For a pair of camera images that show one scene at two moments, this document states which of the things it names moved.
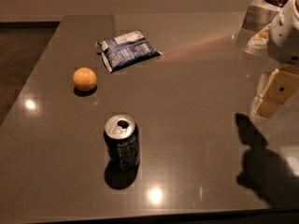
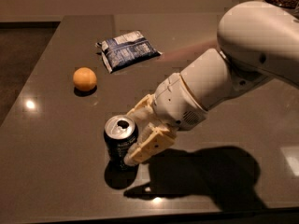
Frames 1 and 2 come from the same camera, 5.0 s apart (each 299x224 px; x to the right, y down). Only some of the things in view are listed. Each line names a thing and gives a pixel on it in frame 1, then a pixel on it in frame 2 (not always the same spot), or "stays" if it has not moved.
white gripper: [284, 37] → [176, 103]
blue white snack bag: [125, 50] stays
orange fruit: [84, 78] stays
